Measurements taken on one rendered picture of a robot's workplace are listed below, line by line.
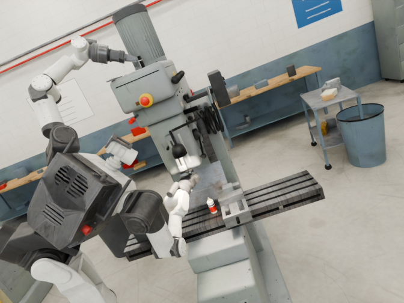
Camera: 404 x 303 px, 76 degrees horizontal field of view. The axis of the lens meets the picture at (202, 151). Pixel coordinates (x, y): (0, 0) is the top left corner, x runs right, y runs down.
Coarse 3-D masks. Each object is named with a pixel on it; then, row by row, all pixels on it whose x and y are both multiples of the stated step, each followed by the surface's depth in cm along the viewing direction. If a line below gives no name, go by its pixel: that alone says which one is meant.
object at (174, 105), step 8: (176, 96) 125; (160, 104) 126; (168, 104) 126; (176, 104) 126; (184, 104) 141; (136, 112) 127; (144, 112) 127; (152, 112) 127; (160, 112) 127; (168, 112) 127; (176, 112) 127; (136, 120) 129; (144, 120) 129; (152, 120) 129; (160, 120) 129
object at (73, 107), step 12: (300, 0) 490; (312, 0) 490; (324, 0) 490; (336, 0) 491; (300, 12) 497; (312, 12) 497; (324, 12) 498; (336, 12) 498; (300, 24) 505; (60, 84) 541; (72, 84) 542; (72, 96) 550; (84, 96) 551; (60, 108) 559; (72, 108) 559; (84, 108) 560; (72, 120) 569
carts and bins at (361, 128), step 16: (336, 80) 323; (304, 96) 353; (320, 96) 311; (336, 96) 306; (352, 96) 286; (352, 112) 316; (368, 112) 308; (320, 128) 343; (336, 128) 349; (352, 128) 284; (368, 128) 277; (384, 128) 285; (320, 144) 325; (336, 144) 311; (352, 144) 296; (368, 144) 286; (384, 144) 290; (352, 160) 309; (368, 160) 295; (384, 160) 296; (112, 224) 303; (112, 240) 309; (128, 240) 317
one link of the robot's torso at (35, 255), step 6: (36, 252) 96; (42, 252) 97; (48, 252) 98; (54, 252) 99; (60, 252) 101; (30, 258) 96; (36, 258) 96; (42, 258) 96; (48, 258) 97; (54, 258) 98; (60, 258) 100; (66, 258) 103; (24, 264) 95; (30, 264) 96; (30, 270) 97
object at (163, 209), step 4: (160, 208) 157; (164, 208) 162; (164, 212) 161; (164, 216) 159; (168, 216) 164; (168, 220) 163; (136, 236) 160; (140, 236) 160; (144, 236) 160; (140, 240) 162; (144, 240) 161
